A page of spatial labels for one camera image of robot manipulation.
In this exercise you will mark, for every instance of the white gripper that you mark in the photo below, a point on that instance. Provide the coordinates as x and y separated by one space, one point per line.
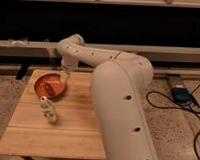
69 64

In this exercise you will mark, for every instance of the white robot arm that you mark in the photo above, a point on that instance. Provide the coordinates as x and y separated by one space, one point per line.
117 83

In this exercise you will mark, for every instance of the orange bowl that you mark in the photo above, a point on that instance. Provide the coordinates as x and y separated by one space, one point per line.
48 85

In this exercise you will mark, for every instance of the crumpled clear plastic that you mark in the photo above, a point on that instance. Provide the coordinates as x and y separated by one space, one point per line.
18 43

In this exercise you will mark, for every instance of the wooden table board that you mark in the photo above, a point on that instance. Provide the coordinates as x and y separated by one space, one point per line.
74 135

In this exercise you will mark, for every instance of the dark blue power adapter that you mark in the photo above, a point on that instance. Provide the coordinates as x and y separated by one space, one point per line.
180 95

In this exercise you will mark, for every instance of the wooden wall rail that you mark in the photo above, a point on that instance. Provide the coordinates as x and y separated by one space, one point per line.
153 53

